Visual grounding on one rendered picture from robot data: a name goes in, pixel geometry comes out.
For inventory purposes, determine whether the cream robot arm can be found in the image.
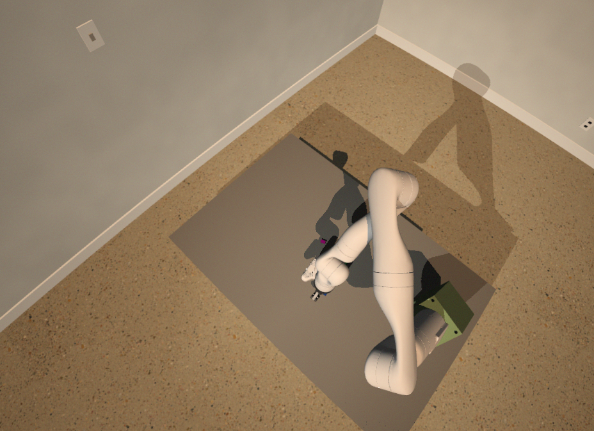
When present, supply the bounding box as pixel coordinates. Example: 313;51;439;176
301;168;449;395

